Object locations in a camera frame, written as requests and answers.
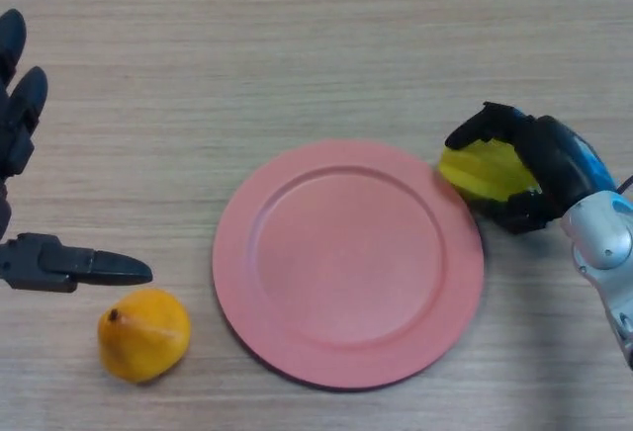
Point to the pink round plate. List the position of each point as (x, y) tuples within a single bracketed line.
[(346, 268)]

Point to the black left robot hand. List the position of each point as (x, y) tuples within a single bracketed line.
[(15, 119)]

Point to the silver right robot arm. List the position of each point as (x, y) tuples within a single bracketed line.
[(603, 238)]

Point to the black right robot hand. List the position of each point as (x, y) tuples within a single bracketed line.
[(559, 159)]

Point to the orange pear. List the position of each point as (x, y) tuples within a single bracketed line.
[(143, 337)]

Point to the yellow green starfruit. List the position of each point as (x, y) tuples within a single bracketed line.
[(484, 174)]

